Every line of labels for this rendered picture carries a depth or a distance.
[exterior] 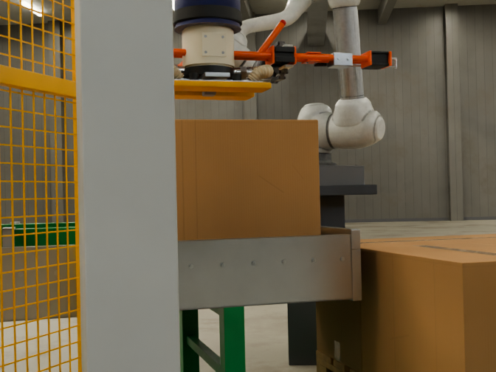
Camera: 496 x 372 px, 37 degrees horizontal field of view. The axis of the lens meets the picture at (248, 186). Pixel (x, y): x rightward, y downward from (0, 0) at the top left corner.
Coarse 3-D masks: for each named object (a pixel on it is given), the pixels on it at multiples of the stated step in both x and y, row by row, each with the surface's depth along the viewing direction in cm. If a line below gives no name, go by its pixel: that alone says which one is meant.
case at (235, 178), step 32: (192, 128) 223; (224, 128) 225; (256, 128) 228; (288, 128) 230; (192, 160) 223; (224, 160) 225; (256, 160) 227; (288, 160) 230; (192, 192) 222; (224, 192) 225; (256, 192) 227; (288, 192) 230; (192, 224) 222; (224, 224) 225; (256, 224) 227; (288, 224) 229
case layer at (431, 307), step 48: (384, 240) 270; (432, 240) 263; (480, 240) 257; (384, 288) 219; (432, 288) 192; (480, 288) 179; (336, 336) 255; (384, 336) 219; (432, 336) 192; (480, 336) 179
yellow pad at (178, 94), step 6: (174, 96) 248; (180, 96) 248; (186, 96) 248; (192, 96) 249; (198, 96) 249; (216, 96) 250; (222, 96) 250; (228, 96) 251; (234, 96) 251; (240, 96) 252; (246, 96) 252; (252, 96) 253
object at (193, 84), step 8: (176, 80) 226; (184, 80) 227; (192, 80) 228; (200, 80) 229; (208, 80) 231; (216, 80) 231; (224, 80) 232; (232, 80) 233; (240, 80) 233; (176, 88) 230; (184, 88) 230; (192, 88) 231; (200, 88) 231; (208, 88) 231; (216, 88) 232; (224, 88) 232; (232, 88) 232; (240, 88) 233; (248, 88) 233; (256, 88) 234; (264, 88) 234
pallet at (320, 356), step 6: (318, 354) 271; (324, 354) 266; (318, 360) 271; (324, 360) 266; (330, 360) 260; (336, 360) 256; (318, 366) 271; (324, 366) 266; (330, 366) 260; (336, 366) 255; (342, 366) 249
